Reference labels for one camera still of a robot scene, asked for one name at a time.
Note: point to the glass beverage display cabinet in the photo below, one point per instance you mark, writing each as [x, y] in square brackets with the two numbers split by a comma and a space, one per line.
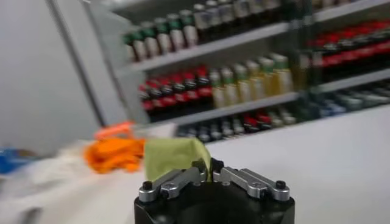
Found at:
[128, 91]

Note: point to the blue label dark drink bottle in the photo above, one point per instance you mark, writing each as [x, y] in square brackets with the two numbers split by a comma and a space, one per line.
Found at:
[257, 9]
[201, 21]
[272, 7]
[228, 13]
[214, 18]
[242, 10]

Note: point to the blue plastic item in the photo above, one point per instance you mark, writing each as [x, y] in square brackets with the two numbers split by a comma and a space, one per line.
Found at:
[12, 159]

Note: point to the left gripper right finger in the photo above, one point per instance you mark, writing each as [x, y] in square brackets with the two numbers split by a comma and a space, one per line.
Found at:
[243, 181]

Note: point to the crumpled orange cloth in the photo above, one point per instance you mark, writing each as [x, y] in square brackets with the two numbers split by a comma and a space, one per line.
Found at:
[112, 153]

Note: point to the orange and white box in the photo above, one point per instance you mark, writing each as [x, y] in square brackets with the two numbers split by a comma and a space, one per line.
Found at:
[112, 131]

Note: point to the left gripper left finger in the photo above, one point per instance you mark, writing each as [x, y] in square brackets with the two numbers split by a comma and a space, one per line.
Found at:
[182, 179]

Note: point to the lime green t-shirt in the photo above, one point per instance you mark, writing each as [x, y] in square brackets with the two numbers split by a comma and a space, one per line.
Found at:
[173, 155]

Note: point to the red cap cola bottle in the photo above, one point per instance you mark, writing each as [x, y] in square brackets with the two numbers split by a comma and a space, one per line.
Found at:
[192, 94]
[204, 91]
[169, 100]
[147, 105]
[181, 97]
[157, 102]

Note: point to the white cabinet shelf board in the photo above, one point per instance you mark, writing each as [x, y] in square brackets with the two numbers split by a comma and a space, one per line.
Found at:
[213, 45]
[350, 10]
[356, 80]
[237, 108]

